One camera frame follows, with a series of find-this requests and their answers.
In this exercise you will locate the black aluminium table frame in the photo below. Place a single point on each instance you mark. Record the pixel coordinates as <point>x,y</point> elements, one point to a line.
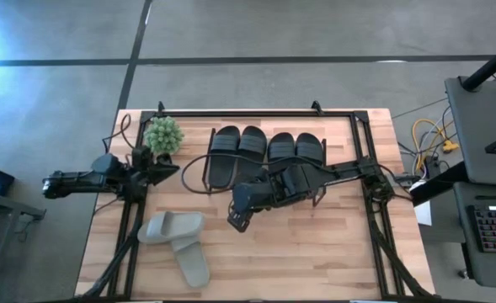
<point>252,113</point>

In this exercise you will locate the black rubber slide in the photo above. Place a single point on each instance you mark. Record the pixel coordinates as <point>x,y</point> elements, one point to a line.
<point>224,143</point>
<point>281,147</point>
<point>309,147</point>
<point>252,143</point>

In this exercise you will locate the white paper sheet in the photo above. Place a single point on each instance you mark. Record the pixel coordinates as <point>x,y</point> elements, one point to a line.
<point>423,214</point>

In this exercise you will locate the grey desk top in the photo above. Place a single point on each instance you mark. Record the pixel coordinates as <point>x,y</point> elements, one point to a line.
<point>475,126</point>

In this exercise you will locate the green artificial plant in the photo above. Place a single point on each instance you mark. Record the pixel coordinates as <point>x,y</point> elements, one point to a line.
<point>163,134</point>

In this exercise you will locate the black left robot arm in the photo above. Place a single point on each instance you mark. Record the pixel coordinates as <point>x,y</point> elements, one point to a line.
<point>79,181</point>

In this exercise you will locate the black power adapter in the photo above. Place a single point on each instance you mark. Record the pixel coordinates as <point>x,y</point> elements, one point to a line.
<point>432,166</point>

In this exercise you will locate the black round pole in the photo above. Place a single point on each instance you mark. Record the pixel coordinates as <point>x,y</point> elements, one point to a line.
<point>487,67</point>

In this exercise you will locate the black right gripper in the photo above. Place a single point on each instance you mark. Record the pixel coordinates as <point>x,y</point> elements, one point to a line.
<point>249,198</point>

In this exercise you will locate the grey keyboard desk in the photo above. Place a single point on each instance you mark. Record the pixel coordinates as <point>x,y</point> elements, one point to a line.
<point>483,269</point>

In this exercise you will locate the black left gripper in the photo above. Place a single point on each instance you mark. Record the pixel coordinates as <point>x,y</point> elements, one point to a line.
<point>144,162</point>

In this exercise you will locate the beige rubber slide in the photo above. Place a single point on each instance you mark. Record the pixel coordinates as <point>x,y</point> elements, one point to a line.
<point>180,225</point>
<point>193,265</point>

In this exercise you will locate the black side stand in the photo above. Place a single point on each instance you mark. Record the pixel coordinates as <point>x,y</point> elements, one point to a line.
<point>3,206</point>

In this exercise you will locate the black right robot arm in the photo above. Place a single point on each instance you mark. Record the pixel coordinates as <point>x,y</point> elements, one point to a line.
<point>348,168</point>

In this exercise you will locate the black desk support bar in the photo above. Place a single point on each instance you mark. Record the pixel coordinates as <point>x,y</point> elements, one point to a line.
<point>441,185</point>

